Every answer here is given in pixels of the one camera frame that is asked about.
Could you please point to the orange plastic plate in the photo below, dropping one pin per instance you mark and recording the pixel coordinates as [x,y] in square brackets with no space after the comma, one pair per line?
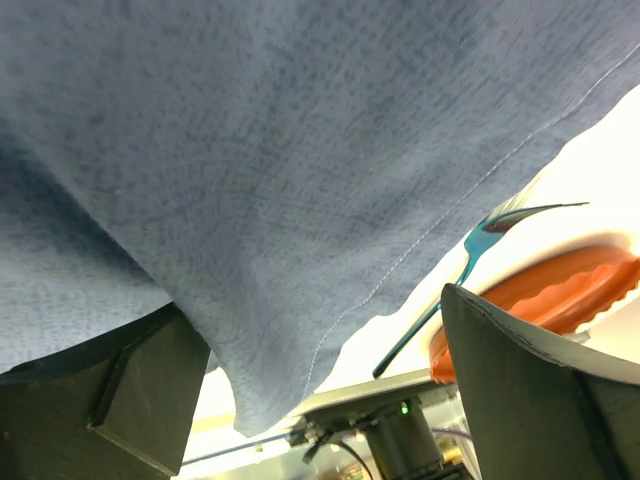
[567,290]

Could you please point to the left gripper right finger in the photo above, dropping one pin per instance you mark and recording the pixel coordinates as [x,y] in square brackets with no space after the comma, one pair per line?
[540,406]

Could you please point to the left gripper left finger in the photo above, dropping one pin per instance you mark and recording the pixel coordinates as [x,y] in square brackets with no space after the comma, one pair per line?
[119,406]

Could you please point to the blue cloth placemat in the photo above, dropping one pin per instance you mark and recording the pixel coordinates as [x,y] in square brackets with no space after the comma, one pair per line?
[282,171]

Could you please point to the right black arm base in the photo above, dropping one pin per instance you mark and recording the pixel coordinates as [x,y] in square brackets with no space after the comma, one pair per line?
[420,437]

